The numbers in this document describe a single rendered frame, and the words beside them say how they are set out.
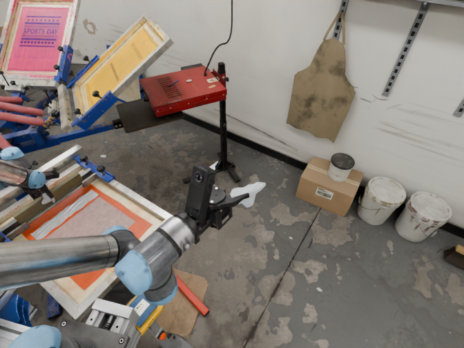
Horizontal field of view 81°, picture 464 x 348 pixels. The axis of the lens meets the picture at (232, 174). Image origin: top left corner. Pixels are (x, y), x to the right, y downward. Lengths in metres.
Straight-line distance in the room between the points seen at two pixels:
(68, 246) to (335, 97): 2.25
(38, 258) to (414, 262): 2.68
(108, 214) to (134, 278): 1.10
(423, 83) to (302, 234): 1.49
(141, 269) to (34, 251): 0.17
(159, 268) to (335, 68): 2.13
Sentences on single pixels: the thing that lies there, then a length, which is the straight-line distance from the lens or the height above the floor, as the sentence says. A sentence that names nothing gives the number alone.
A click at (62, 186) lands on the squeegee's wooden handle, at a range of 1.71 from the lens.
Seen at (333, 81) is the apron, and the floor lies 1.10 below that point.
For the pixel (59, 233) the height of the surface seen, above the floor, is 0.95.
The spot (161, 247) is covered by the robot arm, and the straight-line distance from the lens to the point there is 0.55.
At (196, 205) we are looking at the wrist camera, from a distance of 0.58.
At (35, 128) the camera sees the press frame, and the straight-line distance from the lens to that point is 2.29.
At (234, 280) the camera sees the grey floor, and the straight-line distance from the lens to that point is 2.33.
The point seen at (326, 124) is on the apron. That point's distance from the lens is 2.64.
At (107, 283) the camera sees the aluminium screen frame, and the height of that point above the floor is 0.99.
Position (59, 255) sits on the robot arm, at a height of 1.71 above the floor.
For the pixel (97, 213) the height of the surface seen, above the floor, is 0.95.
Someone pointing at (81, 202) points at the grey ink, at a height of 0.96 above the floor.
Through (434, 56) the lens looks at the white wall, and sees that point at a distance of 2.35.
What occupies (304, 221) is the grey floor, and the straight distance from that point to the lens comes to 2.69.
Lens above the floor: 2.16
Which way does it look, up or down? 46 degrees down
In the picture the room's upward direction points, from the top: straight up
